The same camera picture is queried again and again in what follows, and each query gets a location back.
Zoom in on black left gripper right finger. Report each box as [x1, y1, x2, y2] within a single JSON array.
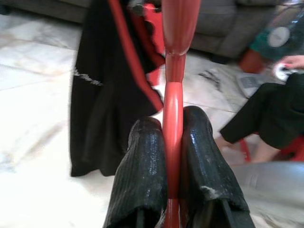
[[179, 105, 257, 228]]

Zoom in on green floor fan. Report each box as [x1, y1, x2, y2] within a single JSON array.
[[237, 9, 304, 98]]

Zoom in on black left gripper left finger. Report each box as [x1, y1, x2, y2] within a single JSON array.
[[102, 117, 169, 228]]

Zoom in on red plastic stool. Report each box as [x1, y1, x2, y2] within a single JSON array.
[[239, 136, 304, 164], [142, 2, 167, 88]]

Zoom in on person in black trousers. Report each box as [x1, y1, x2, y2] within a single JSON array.
[[213, 54, 304, 163]]

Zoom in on dark grey sofa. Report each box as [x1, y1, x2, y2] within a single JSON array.
[[0, 0, 304, 59]]

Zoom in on red plastic hanger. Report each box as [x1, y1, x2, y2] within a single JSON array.
[[161, 0, 198, 228]]

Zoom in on black red-trimmed garment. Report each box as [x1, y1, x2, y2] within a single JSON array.
[[69, 0, 167, 178]]

